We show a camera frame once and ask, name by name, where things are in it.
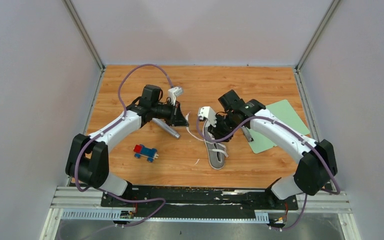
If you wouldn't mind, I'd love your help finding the silver microphone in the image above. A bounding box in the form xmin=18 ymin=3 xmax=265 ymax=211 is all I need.
xmin=152 ymin=118 xmax=181 ymax=139

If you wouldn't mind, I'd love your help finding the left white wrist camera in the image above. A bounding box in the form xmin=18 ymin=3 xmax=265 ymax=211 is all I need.
xmin=168 ymin=86 xmax=184 ymax=106

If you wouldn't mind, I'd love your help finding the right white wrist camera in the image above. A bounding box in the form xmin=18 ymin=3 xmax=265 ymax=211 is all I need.
xmin=197 ymin=106 xmax=217 ymax=127

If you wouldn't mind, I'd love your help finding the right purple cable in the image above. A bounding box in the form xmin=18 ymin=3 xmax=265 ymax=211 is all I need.
xmin=195 ymin=115 xmax=341 ymax=232

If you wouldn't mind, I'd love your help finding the white shoelace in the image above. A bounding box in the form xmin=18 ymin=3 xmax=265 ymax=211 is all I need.
xmin=185 ymin=112 xmax=229 ymax=158

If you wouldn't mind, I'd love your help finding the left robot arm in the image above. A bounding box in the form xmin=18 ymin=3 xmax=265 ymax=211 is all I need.
xmin=65 ymin=84 xmax=189 ymax=207

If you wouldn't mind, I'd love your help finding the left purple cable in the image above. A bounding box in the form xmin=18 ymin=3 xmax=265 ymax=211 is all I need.
xmin=74 ymin=63 xmax=176 ymax=229

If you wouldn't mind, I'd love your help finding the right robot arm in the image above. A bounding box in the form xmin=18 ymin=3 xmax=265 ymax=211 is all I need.
xmin=197 ymin=90 xmax=341 ymax=209

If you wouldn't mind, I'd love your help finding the grey canvas sneaker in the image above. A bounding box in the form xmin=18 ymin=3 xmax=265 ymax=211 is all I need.
xmin=202 ymin=120 xmax=229 ymax=170

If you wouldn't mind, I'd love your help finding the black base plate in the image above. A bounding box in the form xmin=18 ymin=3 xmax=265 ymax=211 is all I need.
xmin=100 ymin=185 xmax=299 ymax=220

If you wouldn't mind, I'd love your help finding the purple cable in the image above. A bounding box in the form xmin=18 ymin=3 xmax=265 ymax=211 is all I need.
xmin=195 ymin=115 xmax=341 ymax=232
xmin=74 ymin=63 xmax=176 ymax=229

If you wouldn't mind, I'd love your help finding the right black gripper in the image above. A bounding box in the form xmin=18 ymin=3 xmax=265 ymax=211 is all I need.
xmin=207 ymin=112 xmax=238 ymax=144

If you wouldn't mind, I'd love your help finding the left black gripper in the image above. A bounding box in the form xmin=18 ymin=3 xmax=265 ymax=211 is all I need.
xmin=151 ymin=100 xmax=190 ymax=128

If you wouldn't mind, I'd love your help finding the green clipboard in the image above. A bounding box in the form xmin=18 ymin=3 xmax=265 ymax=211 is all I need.
xmin=249 ymin=99 xmax=314 ymax=159

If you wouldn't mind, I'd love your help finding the blue red toy car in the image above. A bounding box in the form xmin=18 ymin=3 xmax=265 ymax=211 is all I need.
xmin=133 ymin=144 xmax=159 ymax=163

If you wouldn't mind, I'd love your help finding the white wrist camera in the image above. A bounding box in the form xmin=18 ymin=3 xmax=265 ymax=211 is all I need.
xmin=197 ymin=106 xmax=217 ymax=127
xmin=168 ymin=86 xmax=184 ymax=106

